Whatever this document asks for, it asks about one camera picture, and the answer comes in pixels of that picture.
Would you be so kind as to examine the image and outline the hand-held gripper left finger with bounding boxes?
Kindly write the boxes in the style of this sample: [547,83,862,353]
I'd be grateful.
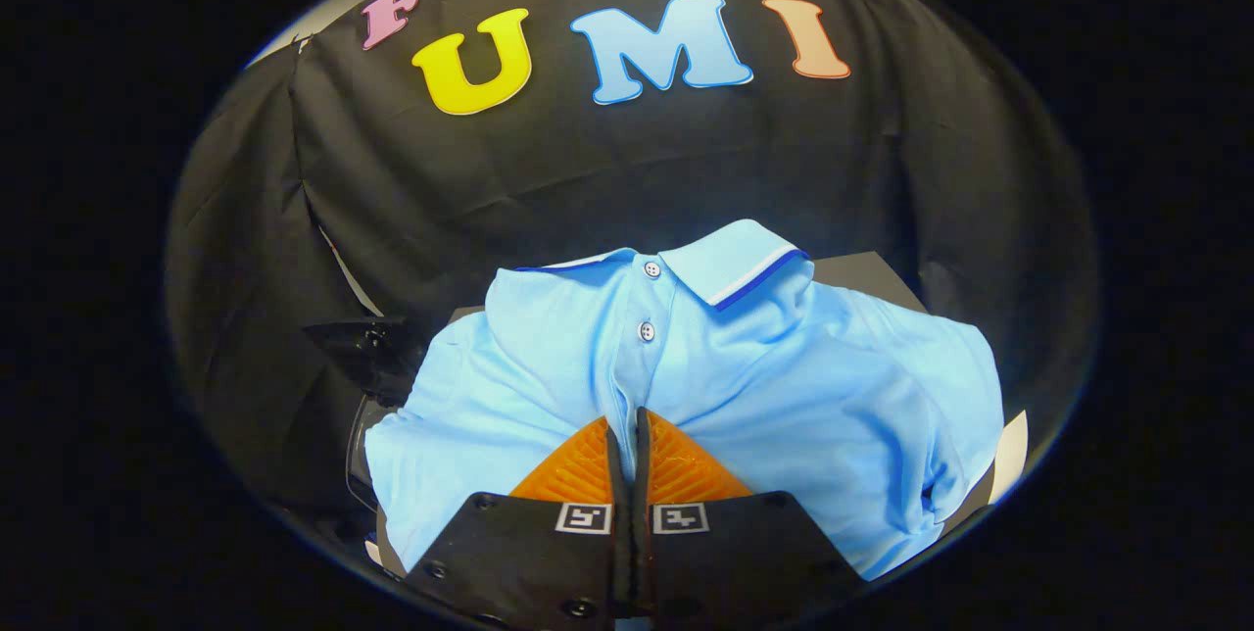
[404,415,630,628]

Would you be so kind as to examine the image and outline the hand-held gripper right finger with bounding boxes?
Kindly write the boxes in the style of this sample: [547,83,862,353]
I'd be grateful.
[631,406,869,628]

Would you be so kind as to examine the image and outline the light blue polo shirt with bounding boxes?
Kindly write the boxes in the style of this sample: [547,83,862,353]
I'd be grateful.
[364,218,1006,582]

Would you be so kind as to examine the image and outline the grey washing machine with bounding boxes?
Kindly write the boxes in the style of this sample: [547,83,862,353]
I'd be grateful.
[343,394,398,519]

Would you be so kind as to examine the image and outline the dark glass washing machine lid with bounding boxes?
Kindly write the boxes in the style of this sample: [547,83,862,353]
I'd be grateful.
[302,315,434,409]

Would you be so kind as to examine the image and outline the white paper sheet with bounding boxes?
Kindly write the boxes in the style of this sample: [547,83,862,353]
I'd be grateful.
[988,410,1030,506]

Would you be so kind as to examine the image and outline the black backdrop cloth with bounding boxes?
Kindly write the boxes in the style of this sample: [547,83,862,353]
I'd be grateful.
[165,0,1098,514]

